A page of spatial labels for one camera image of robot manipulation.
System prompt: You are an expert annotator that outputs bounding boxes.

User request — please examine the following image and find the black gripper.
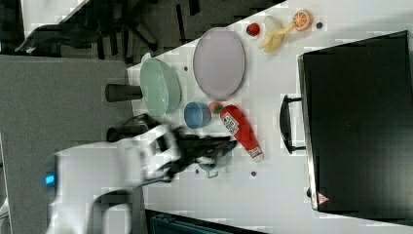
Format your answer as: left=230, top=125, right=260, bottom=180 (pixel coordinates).
left=169, top=128, right=238, bottom=173

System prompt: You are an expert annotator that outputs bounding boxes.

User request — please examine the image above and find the black toaster oven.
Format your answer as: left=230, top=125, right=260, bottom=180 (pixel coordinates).
left=296, top=30, right=413, bottom=226

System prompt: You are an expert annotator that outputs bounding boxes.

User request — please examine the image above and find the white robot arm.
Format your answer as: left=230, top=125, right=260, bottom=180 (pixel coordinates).
left=45, top=124, right=237, bottom=234

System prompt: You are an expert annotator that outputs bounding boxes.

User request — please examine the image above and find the green cup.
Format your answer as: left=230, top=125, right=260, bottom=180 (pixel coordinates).
left=200, top=152, right=233, bottom=178

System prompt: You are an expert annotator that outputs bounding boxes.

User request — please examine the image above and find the red ketchup bottle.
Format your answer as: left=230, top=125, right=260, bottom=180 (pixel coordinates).
left=220, top=104, right=264, bottom=162

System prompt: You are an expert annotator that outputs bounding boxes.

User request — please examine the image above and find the blue bowl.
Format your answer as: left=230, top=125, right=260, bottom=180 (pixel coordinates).
left=184, top=101, right=211, bottom=129

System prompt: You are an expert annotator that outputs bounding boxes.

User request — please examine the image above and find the lilac round plate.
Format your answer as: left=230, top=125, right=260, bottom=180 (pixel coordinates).
left=193, top=27, right=245, bottom=100

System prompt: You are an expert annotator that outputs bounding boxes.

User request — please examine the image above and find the green perforated colander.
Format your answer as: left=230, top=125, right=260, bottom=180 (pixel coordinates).
left=139, top=53, right=181, bottom=117

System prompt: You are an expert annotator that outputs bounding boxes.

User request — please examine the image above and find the dark blue bin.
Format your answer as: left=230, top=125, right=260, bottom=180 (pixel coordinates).
left=145, top=209, right=265, bottom=234

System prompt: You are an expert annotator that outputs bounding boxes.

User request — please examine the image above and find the peeled banana toy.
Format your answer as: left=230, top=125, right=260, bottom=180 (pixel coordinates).
left=259, top=16, right=295, bottom=53

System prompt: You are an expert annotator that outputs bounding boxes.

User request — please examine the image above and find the dark red strawberry toy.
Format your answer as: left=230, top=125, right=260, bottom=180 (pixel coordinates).
left=245, top=23, right=260, bottom=37

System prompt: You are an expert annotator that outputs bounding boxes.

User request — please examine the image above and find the orange slice toy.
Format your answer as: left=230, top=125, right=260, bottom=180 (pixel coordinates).
left=293, top=10, right=314, bottom=31

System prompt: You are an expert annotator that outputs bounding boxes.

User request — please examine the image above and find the black office chair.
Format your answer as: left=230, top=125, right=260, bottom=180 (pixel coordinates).
left=15, top=0, right=158, bottom=54

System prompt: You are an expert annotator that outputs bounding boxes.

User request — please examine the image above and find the black cylinder post lower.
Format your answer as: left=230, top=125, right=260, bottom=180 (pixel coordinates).
left=106, top=113, right=159, bottom=142

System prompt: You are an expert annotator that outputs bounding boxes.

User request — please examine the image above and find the black cylinder post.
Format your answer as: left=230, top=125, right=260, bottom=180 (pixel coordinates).
left=106, top=113, right=159, bottom=142
left=105, top=84, right=143, bottom=102

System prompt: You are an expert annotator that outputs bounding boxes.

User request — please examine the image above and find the black cylinder post upper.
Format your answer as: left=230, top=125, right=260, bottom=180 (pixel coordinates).
left=105, top=84, right=143, bottom=102

